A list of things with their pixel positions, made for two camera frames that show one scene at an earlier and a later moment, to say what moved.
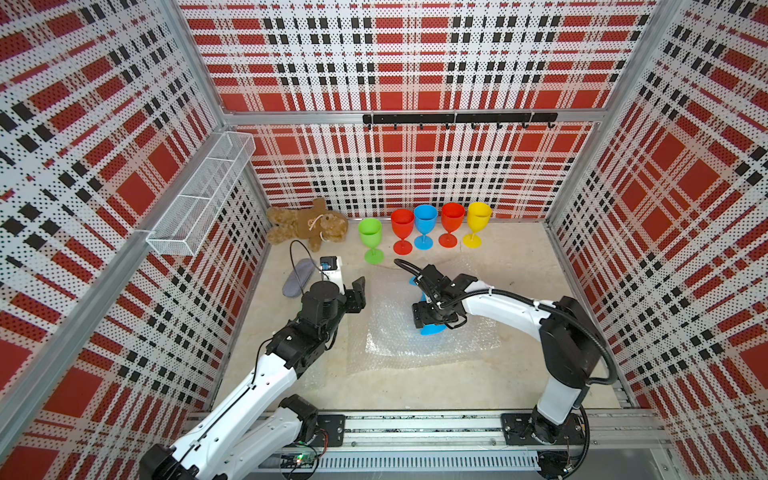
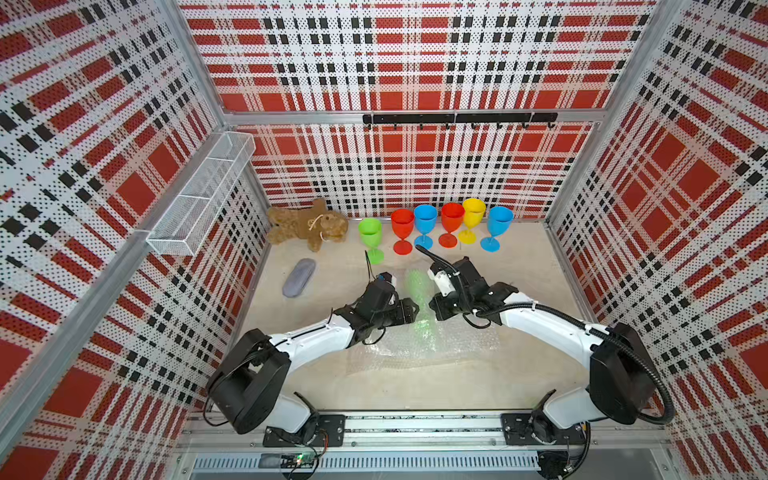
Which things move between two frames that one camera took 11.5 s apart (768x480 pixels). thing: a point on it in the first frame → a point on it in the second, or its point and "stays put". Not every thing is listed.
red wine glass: (452, 220) stays put
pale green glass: (313, 378) → (425, 332)
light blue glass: (429, 329) → (499, 221)
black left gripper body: (350, 302) → (393, 315)
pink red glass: (402, 220) stays put
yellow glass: (478, 215) stays put
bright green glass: (370, 230) stays put
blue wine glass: (425, 217) stays put
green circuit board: (300, 460) stays put
